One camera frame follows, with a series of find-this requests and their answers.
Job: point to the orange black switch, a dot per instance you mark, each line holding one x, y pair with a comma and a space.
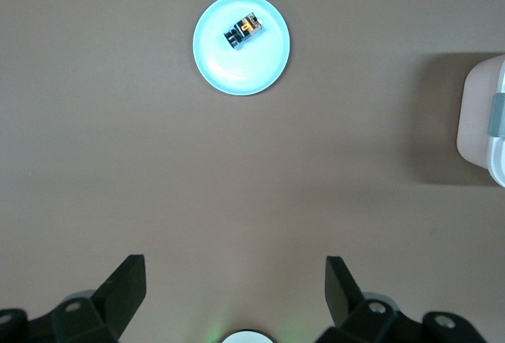
244, 29

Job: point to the white lidded storage box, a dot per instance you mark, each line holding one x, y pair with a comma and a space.
477, 114

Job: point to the brown table cover sheet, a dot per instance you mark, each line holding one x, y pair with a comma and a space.
118, 161

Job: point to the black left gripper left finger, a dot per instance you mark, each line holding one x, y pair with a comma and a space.
114, 303

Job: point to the light blue round plate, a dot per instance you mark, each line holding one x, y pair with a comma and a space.
236, 71

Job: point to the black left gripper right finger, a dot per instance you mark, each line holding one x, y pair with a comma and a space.
343, 299

